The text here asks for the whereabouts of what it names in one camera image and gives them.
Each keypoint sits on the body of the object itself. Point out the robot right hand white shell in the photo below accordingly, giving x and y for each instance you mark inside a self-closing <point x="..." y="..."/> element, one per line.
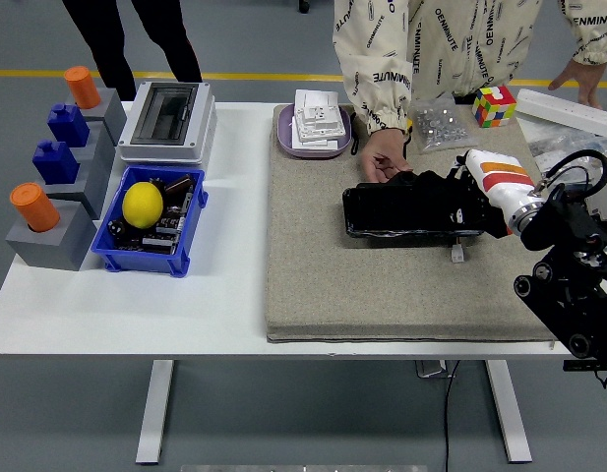
<point x="500" y="182"/>

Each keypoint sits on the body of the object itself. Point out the person's right hand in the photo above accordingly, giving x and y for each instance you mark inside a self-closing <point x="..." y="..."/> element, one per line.
<point x="384" y="150"/>

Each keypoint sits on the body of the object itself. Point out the person's left hand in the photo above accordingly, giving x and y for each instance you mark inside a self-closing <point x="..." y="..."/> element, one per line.
<point x="586" y="78"/>

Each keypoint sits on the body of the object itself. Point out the black rag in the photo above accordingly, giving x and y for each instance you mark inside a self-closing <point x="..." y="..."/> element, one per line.
<point x="441" y="192"/>

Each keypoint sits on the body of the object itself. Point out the black glossy display panel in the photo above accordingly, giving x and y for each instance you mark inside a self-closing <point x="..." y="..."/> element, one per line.
<point x="377" y="211"/>

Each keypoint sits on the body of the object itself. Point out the person's left forearm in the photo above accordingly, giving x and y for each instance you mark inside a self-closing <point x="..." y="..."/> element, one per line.
<point x="593" y="29"/>

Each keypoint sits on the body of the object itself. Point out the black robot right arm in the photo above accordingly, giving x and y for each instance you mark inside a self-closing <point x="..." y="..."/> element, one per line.
<point x="564" y="231"/>

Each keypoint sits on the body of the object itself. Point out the person's right forearm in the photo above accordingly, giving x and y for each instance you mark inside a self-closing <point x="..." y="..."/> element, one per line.
<point x="374" y="88"/>

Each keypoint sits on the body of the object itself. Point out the black desk control panel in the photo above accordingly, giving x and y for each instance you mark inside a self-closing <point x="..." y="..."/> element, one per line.
<point x="578" y="367"/>

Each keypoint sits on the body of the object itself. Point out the long white power strip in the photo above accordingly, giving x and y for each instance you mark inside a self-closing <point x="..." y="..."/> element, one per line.
<point x="554" y="105"/>

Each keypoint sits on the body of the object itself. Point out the clear plastic parts bags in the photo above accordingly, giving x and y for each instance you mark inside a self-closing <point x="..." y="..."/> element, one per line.
<point x="549" y="147"/>

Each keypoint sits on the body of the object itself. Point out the clear bag of metal nuts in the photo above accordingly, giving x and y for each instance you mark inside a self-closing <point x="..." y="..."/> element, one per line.
<point x="441" y="128"/>

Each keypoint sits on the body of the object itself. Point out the white flat plate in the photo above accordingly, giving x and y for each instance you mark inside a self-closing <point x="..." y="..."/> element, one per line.
<point x="313" y="145"/>

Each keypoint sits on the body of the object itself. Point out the colourful puzzle cube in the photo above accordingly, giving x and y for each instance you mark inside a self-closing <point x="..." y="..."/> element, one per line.
<point x="495" y="105"/>

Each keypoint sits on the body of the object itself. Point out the purple tray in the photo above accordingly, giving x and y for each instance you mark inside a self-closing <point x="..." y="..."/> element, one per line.
<point x="285" y="133"/>

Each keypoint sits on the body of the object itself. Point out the person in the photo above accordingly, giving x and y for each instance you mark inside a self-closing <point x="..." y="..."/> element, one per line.
<point x="111" y="49"/>
<point x="455" y="39"/>

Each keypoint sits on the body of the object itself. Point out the grey-brown mat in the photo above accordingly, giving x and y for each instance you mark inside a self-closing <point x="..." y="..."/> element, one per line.
<point x="357" y="295"/>

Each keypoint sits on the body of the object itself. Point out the black chair caster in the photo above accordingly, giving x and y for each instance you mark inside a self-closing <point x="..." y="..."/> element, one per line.
<point x="304" y="5"/>

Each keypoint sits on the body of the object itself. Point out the brown capacitor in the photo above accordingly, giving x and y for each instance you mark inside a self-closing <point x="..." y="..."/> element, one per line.
<point x="179" y="184"/>

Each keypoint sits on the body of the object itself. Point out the white table leg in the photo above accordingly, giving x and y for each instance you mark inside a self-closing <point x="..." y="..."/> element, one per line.
<point x="509" y="413"/>
<point x="155" y="413"/>

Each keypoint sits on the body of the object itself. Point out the black circuit board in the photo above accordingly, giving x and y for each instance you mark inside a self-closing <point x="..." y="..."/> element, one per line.
<point x="160" y="236"/>

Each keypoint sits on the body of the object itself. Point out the yellow lemon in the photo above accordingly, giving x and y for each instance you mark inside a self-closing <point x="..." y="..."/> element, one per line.
<point x="143" y="204"/>

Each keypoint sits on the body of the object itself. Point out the blue plastic bin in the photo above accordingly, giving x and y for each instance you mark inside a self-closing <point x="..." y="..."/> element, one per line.
<point x="136" y="260"/>

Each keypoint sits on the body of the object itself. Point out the grey block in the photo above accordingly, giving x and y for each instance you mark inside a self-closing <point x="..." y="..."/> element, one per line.
<point x="94" y="192"/>
<point x="100" y="147"/>
<point x="111" y="113"/>
<point x="62" y="246"/>

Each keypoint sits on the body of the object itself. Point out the black round component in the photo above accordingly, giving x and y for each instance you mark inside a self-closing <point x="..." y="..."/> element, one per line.
<point x="117" y="228"/>

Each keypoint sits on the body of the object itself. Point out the orange cylinder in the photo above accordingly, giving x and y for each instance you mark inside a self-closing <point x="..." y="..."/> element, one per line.
<point x="35" y="206"/>
<point x="82" y="88"/>

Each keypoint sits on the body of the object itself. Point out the blue block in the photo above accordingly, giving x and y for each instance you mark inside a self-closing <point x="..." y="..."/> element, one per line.
<point x="57" y="164"/>
<point x="69" y="125"/>

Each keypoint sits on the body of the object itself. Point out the white switch plate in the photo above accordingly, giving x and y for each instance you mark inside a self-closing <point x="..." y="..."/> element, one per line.
<point x="327" y="128"/>

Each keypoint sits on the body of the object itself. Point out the white wall socket plate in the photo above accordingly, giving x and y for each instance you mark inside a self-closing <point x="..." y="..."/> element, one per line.
<point x="313" y="100"/>

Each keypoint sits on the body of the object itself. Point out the grey metal bracket box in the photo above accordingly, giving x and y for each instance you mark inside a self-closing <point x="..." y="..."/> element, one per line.
<point x="431" y="369"/>

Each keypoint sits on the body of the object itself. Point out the grey electrical enclosure box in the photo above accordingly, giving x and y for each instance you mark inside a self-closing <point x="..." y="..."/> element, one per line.
<point x="160" y="150"/>

